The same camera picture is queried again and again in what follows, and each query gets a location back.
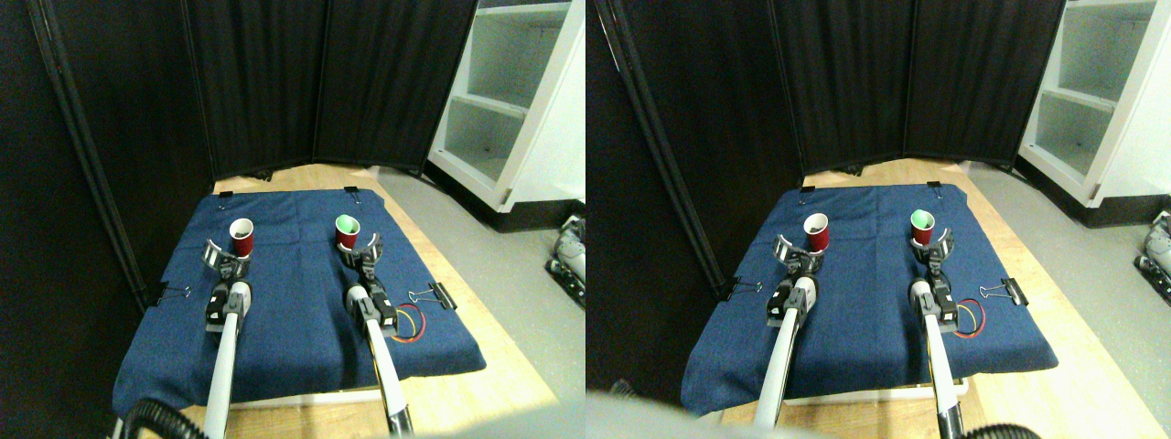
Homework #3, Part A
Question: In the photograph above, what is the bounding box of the dark blue cloth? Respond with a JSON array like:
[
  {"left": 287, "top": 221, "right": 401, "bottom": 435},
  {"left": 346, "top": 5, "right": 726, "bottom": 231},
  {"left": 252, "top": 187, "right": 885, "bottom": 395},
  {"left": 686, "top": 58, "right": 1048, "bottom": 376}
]
[
  {"left": 112, "top": 186, "right": 488, "bottom": 420},
  {"left": 680, "top": 181, "right": 1060, "bottom": 417}
]

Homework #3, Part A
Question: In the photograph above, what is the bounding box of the black curtain stand pole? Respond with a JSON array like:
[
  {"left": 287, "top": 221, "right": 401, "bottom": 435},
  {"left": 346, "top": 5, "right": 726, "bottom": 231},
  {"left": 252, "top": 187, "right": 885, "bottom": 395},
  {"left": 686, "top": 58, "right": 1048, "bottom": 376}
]
[
  {"left": 26, "top": 0, "right": 152, "bottom": 312},
  {"left": 611, "top": 0, "right": 733, "bottom": 303}
]

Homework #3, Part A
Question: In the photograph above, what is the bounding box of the grey and black machine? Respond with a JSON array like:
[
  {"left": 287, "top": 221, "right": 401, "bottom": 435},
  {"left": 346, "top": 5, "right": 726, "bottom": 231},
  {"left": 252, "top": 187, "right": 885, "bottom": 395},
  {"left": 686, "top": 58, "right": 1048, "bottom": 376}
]
[
  {"left": 546, "top": 215, "right": 586, "bottom": 310},
  {"left": 1134, "top": 210, "right": 1171, "bottom": 307}
]

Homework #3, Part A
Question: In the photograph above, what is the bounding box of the white shelf unit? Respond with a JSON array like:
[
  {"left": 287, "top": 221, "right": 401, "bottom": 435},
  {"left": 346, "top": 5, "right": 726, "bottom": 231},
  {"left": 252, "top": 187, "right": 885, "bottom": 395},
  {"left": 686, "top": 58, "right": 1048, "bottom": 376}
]
[
  {"left": 426, "top": 0, "right": 586, "bottom": 231},
  {"left": 1015, "top": 0, "right": 1171, "bottom": 228}
]

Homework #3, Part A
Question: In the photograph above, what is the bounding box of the orange wire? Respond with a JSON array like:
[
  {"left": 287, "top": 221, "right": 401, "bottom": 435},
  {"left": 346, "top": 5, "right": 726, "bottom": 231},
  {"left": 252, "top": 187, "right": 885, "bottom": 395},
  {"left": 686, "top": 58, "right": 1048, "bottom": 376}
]
[
  {"left": 953, "top": 298, "right": 986, "bottom": 339},
  {"left": 392, "top": 305, "right": 427, "bottom": 345}
]

